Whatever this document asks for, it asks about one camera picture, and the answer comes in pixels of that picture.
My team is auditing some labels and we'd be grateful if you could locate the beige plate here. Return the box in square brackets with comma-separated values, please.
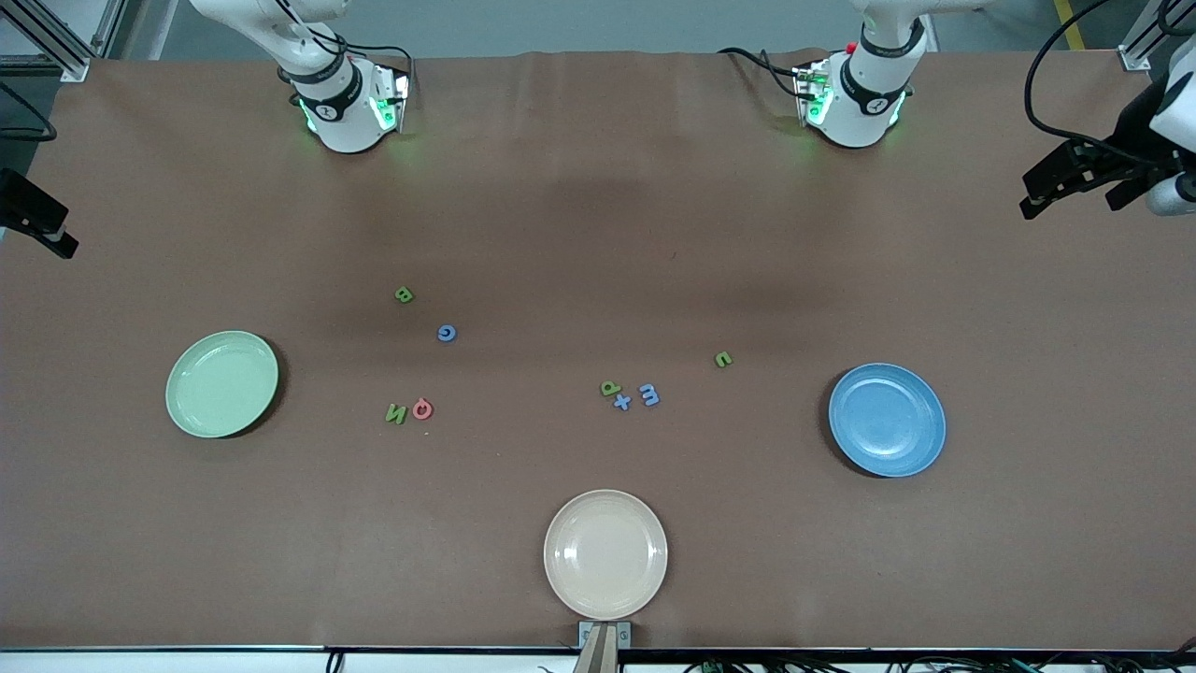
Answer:
[543, 489, 669, 622]

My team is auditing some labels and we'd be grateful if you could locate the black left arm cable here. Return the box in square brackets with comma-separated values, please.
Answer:
[1024, 0, 1196, 160]

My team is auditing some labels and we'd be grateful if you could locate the metal base connector box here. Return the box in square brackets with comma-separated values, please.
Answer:
[371, 68, 410, 134]
[793, 59, 833, 127]

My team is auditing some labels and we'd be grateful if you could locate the aluminium frame post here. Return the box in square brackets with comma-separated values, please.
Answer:
[1118, 0, 1180, 72]
[0, 0, 127, 83]

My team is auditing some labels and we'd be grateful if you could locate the blue plate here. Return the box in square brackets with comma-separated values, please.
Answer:
[828, 363, 947, 479]

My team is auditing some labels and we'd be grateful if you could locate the black base power cable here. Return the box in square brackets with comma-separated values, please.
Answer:
[280, 0, 417, 96]
[718, 47, 804, 96]

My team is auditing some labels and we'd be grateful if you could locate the brown table mat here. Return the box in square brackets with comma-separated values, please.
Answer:
[0, 49, 1196, 652]

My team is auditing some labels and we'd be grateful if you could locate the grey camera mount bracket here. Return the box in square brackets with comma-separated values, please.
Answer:
[575, 621, 633, 673]

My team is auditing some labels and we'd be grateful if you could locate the green plate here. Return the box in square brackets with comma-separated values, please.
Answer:
[165, 330, 280, 439]

